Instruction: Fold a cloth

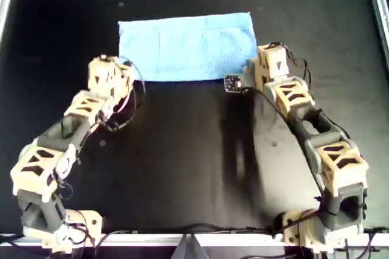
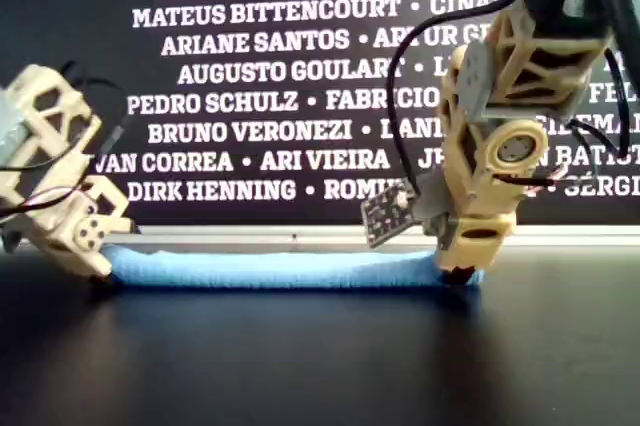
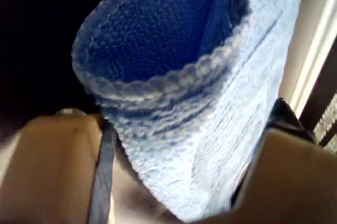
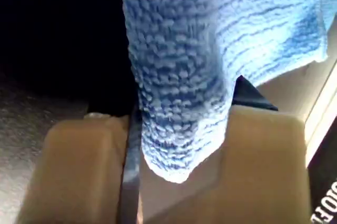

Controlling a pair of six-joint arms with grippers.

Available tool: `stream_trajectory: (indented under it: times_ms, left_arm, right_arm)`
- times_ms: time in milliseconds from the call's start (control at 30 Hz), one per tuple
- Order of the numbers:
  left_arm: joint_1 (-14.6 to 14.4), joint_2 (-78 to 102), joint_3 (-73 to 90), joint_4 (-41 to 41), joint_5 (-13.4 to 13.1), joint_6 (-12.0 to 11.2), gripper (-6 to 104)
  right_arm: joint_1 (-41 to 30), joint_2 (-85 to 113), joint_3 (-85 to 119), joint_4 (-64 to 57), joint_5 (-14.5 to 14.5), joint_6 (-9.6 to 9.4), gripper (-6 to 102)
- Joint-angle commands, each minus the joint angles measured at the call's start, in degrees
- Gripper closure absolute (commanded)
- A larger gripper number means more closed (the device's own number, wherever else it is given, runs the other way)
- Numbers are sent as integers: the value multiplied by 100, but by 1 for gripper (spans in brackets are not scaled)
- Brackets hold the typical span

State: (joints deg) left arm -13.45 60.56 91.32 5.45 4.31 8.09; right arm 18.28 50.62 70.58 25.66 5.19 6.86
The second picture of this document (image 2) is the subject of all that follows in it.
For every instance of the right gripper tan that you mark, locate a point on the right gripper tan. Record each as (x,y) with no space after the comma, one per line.
(482,241)

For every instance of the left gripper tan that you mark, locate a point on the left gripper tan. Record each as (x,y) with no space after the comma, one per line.
(55,236)

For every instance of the light blue microfibre cloth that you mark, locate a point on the light blue microfibre cloth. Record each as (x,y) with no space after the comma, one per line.
(275,268)

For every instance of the tan lattice right robot arm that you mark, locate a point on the tan lattice right robot arm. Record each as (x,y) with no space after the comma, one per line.
(540,66)

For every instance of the tan lattice left robot arm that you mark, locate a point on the tan lattice left robot arm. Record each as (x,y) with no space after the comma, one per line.
(45,111)

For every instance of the black banner with white names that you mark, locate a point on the black banner with white names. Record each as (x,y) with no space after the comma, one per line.
(225,71)

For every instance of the right wrist camera circuit board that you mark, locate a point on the right wrist camera circuit board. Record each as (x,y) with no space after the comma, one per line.
(385,216)

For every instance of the aluminium table frame rail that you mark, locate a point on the aluminium table frame rail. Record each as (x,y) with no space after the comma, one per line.
(280,235)

